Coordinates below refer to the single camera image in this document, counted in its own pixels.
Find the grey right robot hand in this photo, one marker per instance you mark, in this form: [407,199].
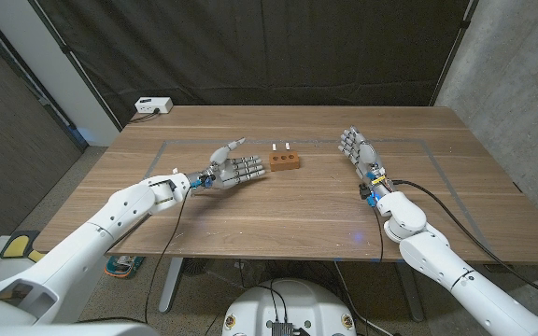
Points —
[364,156]

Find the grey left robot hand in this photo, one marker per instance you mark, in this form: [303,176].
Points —
[224,175]

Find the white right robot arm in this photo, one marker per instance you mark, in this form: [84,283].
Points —
[437,254]

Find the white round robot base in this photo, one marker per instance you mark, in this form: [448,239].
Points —
[297,303]

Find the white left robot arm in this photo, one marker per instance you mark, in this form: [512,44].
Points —
[110,210]

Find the wooden block with three holes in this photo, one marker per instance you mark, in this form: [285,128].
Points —
[284,163]

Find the dark round ribbed object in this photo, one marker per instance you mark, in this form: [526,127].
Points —
[196,266]

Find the white power outlet box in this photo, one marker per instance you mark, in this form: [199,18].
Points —
[153,105]

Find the white table leg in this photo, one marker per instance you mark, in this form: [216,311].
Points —
[171,284]

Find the orange and teal floor item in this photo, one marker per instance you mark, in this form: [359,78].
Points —
[124,266]

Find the grey table leg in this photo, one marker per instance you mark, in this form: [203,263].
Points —
[410,291]

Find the black backdrop stand pole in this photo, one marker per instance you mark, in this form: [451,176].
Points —
[66,48]
[464,23]

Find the yellow and black pad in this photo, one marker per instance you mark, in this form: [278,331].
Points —
[17,245]

